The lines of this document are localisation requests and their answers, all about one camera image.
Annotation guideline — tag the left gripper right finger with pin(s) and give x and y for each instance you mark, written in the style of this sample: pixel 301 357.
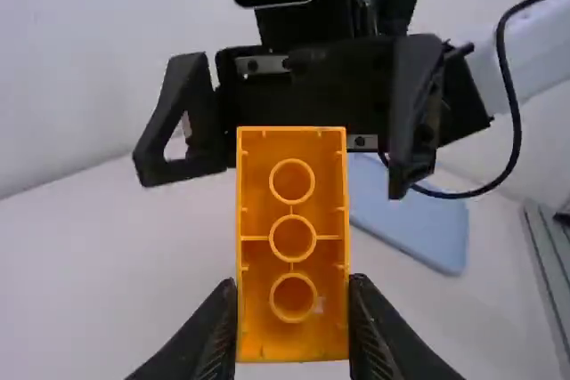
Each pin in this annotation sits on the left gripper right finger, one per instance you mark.
pixel 383 340

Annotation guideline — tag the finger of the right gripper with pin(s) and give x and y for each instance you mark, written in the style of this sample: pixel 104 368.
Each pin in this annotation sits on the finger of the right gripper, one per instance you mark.
pixel 178 86

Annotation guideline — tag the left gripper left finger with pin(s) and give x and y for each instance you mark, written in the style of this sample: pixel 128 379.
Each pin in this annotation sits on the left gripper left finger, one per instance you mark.
pixel 200 340

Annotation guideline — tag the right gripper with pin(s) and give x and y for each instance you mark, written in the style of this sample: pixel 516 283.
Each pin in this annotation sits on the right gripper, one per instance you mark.
pixel 334 86

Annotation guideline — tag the yellow toy brick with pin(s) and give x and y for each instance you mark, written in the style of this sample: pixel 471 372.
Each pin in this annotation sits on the yellow toy brick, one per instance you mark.
pixel 291 211

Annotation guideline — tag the silver rails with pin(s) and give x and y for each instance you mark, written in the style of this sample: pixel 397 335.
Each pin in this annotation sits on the silver rails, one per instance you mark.
pixel 552 264

